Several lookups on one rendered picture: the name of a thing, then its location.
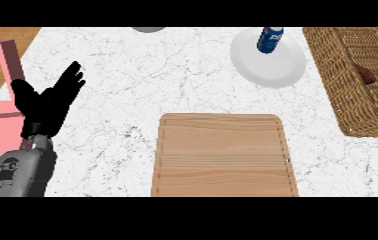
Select grey round object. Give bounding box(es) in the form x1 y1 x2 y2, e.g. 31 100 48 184
130 27 169 34

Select wooden cutting board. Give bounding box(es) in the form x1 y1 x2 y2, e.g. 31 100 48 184
149 112 300 198

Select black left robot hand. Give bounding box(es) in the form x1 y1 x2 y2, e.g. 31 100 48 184
11 60 87 140

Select blue soda can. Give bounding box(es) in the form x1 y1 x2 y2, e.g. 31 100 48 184
256 27 285 55

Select brown sweet potato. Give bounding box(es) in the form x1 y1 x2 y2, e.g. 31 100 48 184
356 64 378 86

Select white round plate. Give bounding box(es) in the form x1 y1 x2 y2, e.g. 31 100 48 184
229 27 307 89

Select pink placemat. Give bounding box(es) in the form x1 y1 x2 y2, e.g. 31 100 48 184
0 39 37 156

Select brown wicker basket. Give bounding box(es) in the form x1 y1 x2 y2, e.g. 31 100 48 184
302 27 378 138

